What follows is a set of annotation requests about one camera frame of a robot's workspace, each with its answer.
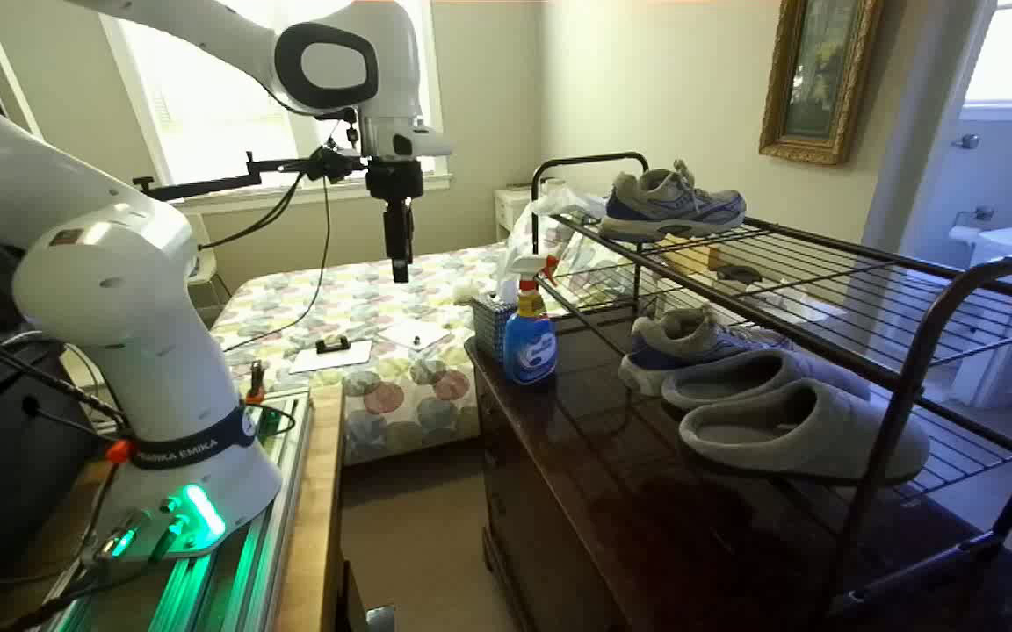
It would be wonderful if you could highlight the grey slipper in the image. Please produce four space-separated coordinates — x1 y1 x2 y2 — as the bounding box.
662 353 871 411
679 378 885 485

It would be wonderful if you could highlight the grey blue sneaker top shelf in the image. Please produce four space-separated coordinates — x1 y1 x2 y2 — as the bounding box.
600 161 744 243

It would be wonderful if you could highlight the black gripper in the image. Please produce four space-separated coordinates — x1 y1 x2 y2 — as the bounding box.
365 159 422 286

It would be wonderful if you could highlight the grey slipper far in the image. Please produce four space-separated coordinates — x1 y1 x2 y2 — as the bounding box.
662 353 871 411

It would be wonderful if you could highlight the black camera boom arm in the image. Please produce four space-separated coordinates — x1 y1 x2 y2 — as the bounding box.
135 148 365 202

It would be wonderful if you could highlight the gold framed picture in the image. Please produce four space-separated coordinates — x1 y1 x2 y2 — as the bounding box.
759 0 885 169

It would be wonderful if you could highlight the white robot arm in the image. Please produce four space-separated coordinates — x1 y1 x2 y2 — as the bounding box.
0 0 447 563

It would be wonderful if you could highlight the dark wooden dresser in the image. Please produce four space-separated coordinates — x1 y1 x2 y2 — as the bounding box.
468 315 1012 632

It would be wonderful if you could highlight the grey blue sneaker shelf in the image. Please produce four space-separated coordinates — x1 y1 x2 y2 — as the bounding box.
600 161 744 243
615 307 766 402

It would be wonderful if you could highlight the floral bed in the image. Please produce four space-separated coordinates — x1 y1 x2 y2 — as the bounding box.
211 243 508 463

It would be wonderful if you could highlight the grey slipper near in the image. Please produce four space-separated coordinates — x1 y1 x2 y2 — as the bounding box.
679 378 885 485

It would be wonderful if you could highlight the blue spray bottle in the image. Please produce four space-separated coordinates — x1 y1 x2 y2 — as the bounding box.
499 255 560 386

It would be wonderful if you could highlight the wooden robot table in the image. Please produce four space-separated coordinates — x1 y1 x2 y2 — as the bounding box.
0 386 344 632

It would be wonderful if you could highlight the black metal shoe rack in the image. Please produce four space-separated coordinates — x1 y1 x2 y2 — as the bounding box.
539 202 1012 618

